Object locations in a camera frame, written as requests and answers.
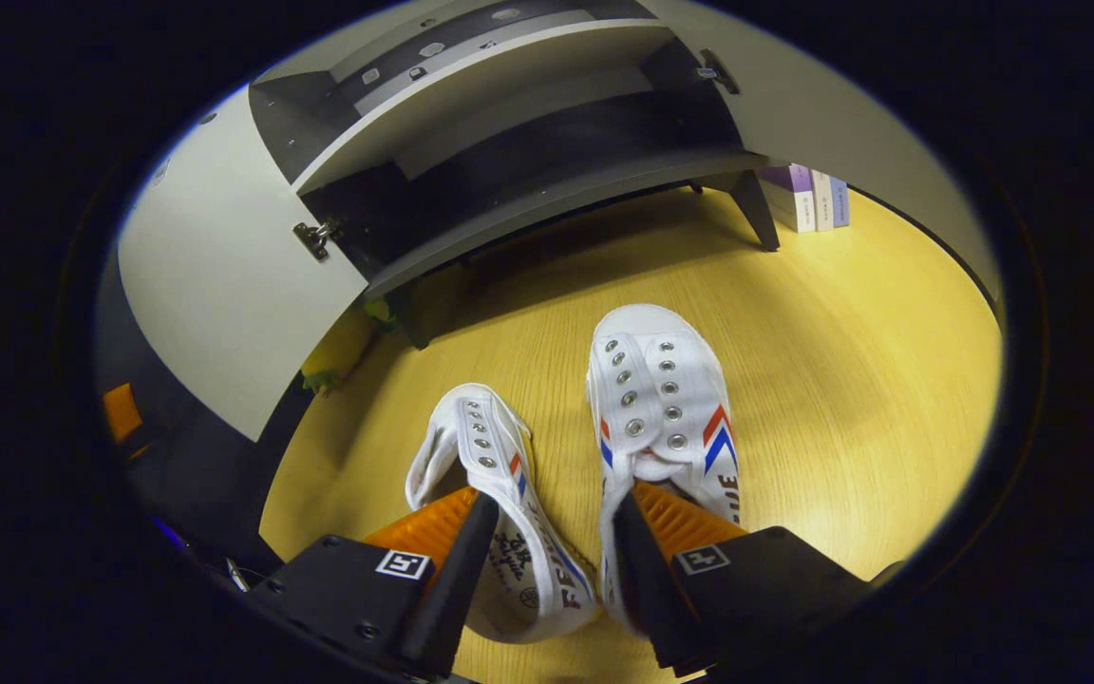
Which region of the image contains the white grey shoe cabinet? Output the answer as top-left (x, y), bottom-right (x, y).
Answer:
top-left (248, 0), bottom-right (783, 351)

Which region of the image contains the white canvas shoe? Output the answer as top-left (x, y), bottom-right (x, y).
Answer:
top-left (405, 383), bottom-right (602, 645)
top-left (587, 304), bottom-right (743, 633)

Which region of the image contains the yellow plush toy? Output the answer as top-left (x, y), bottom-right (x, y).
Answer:
top-left (300, 304), bottom-right (387, 395)

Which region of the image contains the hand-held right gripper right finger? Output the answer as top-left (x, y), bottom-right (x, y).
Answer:
top-left (612, 480), bottom-right (876, 677)

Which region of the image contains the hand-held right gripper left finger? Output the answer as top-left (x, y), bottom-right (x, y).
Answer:
top-left (248, 489), bottom-right (500, 680)

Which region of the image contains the white cabinet door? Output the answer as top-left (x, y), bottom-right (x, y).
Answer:
top-left (118, 85), bottom-right (369, 444)
top-left (642, 0), bottom-right (1002, 300)

